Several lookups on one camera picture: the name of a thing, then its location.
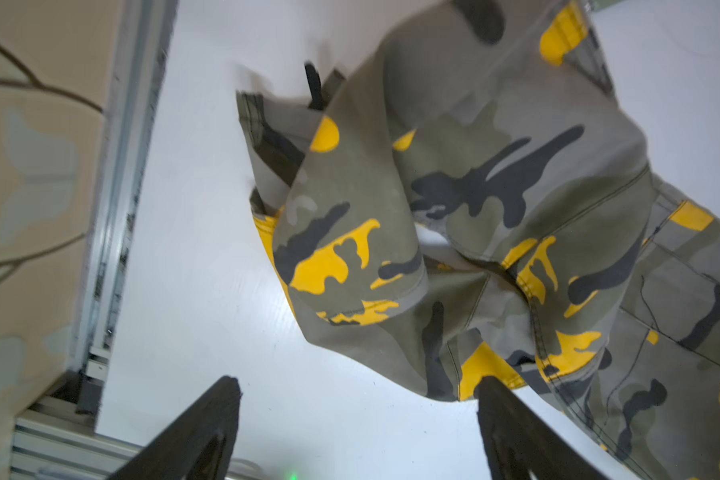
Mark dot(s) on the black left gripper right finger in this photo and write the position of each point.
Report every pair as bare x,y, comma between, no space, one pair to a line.
518,444

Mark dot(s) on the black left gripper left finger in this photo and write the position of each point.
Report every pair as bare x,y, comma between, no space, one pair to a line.
198,444

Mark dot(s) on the camouflage trousers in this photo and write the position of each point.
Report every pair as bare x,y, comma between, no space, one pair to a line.
472,202

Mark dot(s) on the aluminium frame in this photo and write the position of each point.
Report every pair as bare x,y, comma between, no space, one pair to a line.
55,437

